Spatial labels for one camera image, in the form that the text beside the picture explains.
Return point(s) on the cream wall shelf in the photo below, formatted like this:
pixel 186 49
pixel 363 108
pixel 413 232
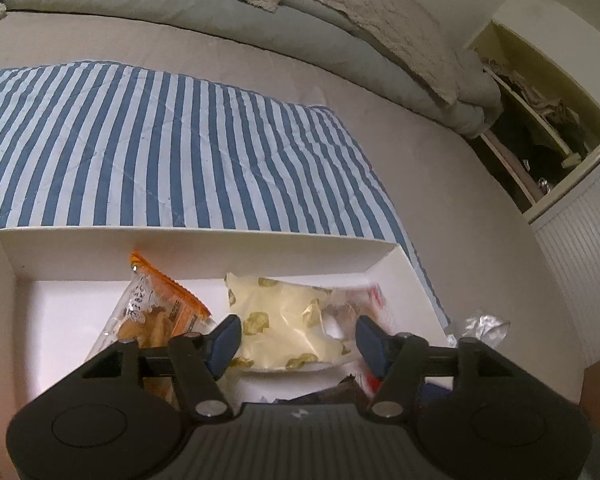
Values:
pixel 540 55

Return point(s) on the red snack packet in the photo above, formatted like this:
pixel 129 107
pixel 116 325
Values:
pixel 375 294

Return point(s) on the white cardboard box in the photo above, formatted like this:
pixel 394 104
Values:
pixel 70 320

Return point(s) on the white ribbed panel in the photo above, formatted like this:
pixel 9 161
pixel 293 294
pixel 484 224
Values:
pixel 580 260

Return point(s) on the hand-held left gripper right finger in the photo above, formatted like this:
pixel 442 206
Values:
pixel 370 345

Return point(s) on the blue white striped blanket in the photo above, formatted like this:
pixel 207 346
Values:
pixel 180 160

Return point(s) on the orange clear fried snack packet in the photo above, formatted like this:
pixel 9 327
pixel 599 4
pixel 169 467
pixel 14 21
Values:
pixel 150 310

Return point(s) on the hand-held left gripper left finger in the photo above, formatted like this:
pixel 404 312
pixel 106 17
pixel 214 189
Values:
pixel 225 342

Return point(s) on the crumpled beige paper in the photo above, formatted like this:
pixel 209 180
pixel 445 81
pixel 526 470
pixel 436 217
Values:
pixel 535 100

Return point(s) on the cream snack packet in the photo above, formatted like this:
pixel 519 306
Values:
pixel 280 310

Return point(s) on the crumpled clear wrapper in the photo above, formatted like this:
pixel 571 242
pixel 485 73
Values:
pixel 482 325

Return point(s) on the folded grey duvet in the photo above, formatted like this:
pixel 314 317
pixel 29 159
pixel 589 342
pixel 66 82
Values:
pixel 180 15

